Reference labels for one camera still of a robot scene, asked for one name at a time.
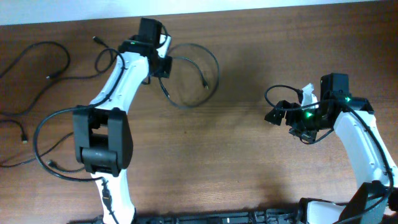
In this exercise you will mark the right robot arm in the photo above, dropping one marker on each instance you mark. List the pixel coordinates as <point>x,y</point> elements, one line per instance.
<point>352,119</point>

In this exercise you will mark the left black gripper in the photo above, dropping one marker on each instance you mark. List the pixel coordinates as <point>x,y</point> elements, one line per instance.
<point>167,73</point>

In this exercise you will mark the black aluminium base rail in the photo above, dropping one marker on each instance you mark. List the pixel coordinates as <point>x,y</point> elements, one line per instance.
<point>217,217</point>

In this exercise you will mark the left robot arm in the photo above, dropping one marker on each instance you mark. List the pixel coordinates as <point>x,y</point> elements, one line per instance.
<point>103,139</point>

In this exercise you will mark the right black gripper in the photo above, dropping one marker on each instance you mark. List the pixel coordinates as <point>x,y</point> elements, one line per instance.
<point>292,120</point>

